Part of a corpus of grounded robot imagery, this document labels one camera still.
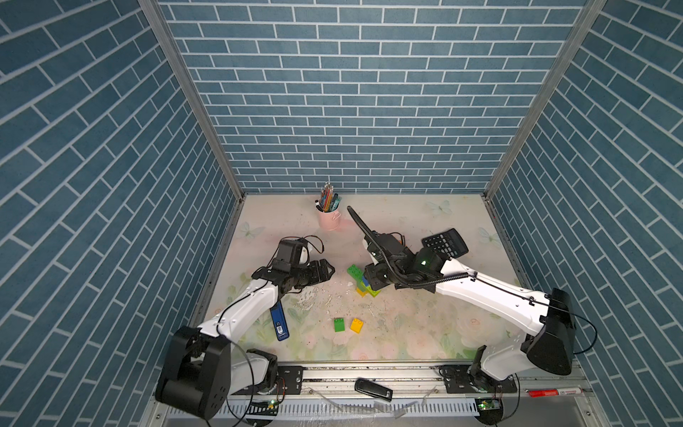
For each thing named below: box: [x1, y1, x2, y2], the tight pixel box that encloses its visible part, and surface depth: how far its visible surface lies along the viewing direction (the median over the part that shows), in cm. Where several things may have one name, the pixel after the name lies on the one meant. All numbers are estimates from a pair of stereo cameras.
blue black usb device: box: [269, 299, 290, 342], surface depth 84 cm
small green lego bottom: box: [333, 317, 346, 333], surface depth 84 cm
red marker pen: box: [524, 386, 584, 398], surface depth 73 cm
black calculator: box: [421, 227, 469, 259], surface depth 104 cm
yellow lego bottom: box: [349, 317, 364, 334], surface depth 84 cm
